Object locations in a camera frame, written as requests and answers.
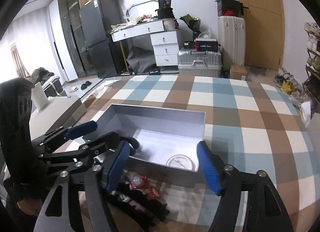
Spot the red clear hair clip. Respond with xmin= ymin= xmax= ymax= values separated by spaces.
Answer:
xmin=147 ymin=186 xmax=161 ymax=200
xmin=129 ymin=172 xmax=149 ymax=190

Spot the white round pin badge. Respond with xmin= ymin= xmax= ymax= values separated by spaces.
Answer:
xmin=166 ymin=154 xmax=195 ymax=171

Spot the grey cardboard box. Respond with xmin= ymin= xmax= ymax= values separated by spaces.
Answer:
xmin=84 ymin=104 xmax=206 ymax=188

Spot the black hair accessories pile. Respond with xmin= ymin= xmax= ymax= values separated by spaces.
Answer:
xmin=107 ymin=183 xmax=170 ymax=231

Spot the checkered bed sheet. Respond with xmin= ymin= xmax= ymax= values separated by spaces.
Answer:
xmin=80 ymin=75 xmax=319 ymax=231

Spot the black refrigerator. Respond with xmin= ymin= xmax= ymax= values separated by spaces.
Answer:
xmin=79 ymin=0 xmax=126 ymax=79

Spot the white desk with drawers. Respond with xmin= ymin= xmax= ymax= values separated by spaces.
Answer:
xmin=111 ymin=18 xmax=183 ymax=67

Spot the silver suitcase lying flat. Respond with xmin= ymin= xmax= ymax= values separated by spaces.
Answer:
xmin=177 ymin=50 xmax=222 ymax=78

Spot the black red box on suitcase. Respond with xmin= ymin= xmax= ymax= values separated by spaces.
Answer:
xmin=194 ymin=38 xmax=219 ymax=52

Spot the shoe rack with shoes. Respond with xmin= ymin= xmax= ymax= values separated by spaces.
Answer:
xmin=303 ymin=22 xmax=320 ymax=104

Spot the black bag on desk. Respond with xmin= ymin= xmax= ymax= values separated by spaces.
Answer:
xmin=156 ymin=0 xmax=175 ymax=19

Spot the small brown cardboard box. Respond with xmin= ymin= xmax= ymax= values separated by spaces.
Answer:
xmin=229 ymin=64 xmax=248 ymax=81

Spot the dark green flower bouquet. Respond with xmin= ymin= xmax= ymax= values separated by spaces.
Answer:
xmin=180 ymin=14 xmax=201 ymax=40

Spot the glass door cabinet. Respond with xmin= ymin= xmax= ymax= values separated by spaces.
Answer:
xmin=57 ymin=0 xmax=96 ymax=77

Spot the white upright suitcase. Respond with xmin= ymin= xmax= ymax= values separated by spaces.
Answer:
xmin=217 ymin=16 xmax=246 ymax=71

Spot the black red shoe box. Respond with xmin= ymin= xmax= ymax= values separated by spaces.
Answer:
xmin=217 ymin=0 xmax=244 ymax=17

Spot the wooden door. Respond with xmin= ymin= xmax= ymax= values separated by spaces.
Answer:
xmin=240 ymin=0 xmax=284 ymax=70

